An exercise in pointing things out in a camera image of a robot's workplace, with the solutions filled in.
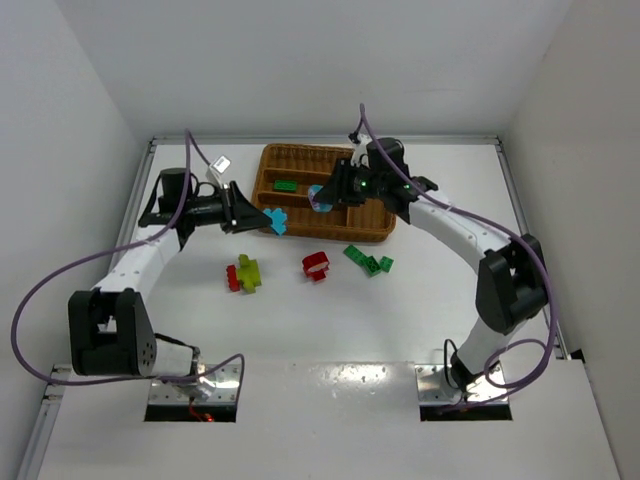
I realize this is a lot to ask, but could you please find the blue monster face lego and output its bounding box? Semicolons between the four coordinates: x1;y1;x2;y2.
307;183;335;214

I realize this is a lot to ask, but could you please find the blue lego base piece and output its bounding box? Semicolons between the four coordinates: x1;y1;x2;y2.
263;207;288;236

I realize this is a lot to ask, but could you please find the long green lego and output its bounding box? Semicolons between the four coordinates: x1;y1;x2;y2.
273;179;298;193

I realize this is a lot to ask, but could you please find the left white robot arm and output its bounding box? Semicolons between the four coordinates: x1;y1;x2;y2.
68;168;271;379

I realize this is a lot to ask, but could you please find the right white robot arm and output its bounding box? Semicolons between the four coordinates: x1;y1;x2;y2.
311;137;548;392

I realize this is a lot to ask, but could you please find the brown wicker divided basket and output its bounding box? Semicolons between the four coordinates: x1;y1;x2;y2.
251;143;396;243

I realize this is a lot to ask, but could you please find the lime green lego piece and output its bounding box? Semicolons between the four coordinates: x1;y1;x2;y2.
236;254;262;294

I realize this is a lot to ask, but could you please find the red lego brick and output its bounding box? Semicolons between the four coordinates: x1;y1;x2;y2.
225;265;241;292

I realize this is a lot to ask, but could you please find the green flat lego plate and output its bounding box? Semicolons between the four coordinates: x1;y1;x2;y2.
343;245;367;265

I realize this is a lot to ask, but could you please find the green square lego brick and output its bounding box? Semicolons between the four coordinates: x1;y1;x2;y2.
379;256;394;273

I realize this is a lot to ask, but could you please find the green upturned lego brick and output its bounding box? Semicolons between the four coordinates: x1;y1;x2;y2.
362;256;382;277

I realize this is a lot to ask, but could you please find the red lego arch piece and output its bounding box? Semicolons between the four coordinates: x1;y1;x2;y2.
301;251;330;282

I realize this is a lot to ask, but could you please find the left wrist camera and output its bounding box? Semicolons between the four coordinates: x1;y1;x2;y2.
206;155;232;187

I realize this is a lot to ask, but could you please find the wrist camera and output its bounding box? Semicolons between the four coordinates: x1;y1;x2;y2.
206;155;232;187
348;131;371;168

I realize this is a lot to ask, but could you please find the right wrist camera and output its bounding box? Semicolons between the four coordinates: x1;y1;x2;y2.
348;131;371;168

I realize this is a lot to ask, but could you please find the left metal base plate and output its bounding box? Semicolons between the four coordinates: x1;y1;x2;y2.
147;360;244;407

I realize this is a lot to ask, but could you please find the metal base plate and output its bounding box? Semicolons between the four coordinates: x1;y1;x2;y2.
147;360;244;407
415;364;509;408

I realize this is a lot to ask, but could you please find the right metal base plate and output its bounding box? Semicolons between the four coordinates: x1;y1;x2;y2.
415;364;509;408

